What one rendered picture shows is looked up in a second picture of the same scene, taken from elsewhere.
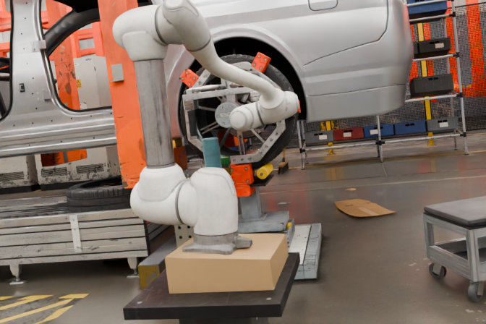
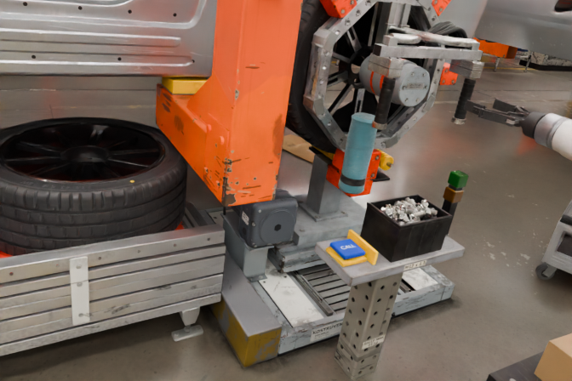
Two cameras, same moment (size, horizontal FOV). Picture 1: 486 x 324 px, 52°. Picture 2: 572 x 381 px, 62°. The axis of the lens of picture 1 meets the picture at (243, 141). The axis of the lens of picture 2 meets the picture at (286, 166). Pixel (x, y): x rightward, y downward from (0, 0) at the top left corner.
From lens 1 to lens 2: 224 cm
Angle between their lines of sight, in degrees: 47
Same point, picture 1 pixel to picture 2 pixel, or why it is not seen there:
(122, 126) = (252, 88)
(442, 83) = not seen: outside the picture
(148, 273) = (262, 344)
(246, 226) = (340, 230)
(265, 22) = not seen: outside the picture
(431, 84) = not seen: outside the picture
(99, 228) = (135, 272)
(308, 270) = (447, 291)
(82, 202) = (70, 217)
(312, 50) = not seen: outside the picture
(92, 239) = (118, 293)
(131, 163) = (251, 160)
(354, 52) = not seen: outside the picture
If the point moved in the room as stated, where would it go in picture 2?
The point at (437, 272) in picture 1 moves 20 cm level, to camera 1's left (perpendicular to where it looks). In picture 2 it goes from (547, 275) to (529, 289)
